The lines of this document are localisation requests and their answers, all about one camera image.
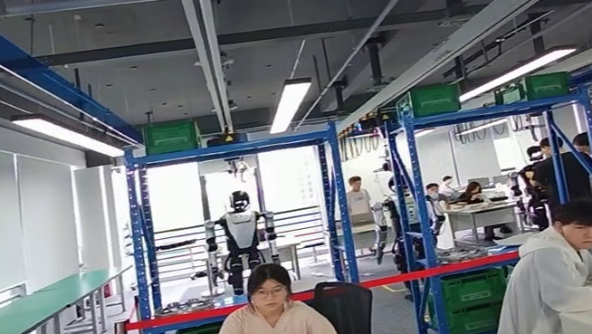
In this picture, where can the blue steel shelf rack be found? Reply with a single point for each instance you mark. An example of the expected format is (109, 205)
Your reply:
(505, 108)
(238, 147)

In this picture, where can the ceiling light bar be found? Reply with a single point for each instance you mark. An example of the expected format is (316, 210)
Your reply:
(290, 104)
(517, 72)
(65, 136)

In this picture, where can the silver black humanoid robot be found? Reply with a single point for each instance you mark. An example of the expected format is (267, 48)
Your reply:
(395, 227)
(242, 230)

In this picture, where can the black office chair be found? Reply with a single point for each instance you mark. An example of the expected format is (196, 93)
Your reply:
(349, 314)

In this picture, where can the red barrier tape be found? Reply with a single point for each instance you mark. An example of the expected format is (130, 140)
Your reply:
(412, 276)

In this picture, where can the round metal parts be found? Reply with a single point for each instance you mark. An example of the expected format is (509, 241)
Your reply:
(460, 255)
(184, 308)

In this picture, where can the grey work table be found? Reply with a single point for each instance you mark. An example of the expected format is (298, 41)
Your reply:
(480, 212)

